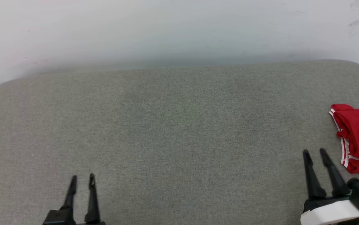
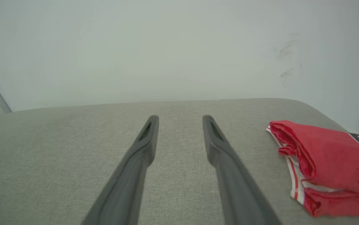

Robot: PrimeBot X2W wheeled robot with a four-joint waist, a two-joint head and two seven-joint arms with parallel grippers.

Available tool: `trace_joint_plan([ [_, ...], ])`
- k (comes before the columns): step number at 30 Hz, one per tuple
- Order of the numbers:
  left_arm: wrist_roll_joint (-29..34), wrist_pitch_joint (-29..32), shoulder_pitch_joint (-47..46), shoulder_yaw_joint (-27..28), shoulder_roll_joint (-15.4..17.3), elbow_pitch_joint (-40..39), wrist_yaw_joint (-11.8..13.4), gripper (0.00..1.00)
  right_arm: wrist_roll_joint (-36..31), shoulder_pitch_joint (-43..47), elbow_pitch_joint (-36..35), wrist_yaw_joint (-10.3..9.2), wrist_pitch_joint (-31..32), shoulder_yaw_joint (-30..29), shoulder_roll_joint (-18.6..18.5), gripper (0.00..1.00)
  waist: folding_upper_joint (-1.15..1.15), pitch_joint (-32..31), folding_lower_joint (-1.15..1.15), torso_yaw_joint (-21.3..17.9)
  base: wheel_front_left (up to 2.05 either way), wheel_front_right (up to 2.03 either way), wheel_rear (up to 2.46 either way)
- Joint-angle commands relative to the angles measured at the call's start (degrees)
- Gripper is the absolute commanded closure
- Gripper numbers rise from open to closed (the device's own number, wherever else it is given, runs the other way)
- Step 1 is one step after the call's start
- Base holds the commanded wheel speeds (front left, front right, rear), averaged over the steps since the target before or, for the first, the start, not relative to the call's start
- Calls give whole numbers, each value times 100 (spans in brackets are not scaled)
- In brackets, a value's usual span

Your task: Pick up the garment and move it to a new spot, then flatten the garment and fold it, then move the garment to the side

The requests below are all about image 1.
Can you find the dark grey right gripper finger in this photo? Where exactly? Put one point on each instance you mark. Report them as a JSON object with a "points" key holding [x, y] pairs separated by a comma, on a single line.
{"points": [[312, 178], [335, 175]]}

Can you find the grey fabric sofa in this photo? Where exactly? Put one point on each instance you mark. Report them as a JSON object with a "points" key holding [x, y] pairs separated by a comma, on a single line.
{"points": [[173, 137]]}

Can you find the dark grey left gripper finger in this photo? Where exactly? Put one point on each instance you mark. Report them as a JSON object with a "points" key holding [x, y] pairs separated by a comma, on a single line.
{"points": [[70, 195], [93, 200]]}

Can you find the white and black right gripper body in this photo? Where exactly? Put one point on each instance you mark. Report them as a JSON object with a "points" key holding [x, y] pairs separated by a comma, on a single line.
{"points": [[329, 212]]}

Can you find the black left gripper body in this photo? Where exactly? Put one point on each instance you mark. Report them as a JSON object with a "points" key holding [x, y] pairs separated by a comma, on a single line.
{"points": [[57, 218]]}

